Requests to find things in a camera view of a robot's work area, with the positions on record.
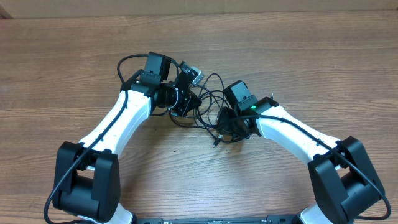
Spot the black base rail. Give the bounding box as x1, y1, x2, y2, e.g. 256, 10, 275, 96
132, 214, 303, 224

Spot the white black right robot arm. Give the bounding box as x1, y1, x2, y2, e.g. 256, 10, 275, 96
217, 96, 392, 223

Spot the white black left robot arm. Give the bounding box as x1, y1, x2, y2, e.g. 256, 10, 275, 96
45, 86, 201, 223

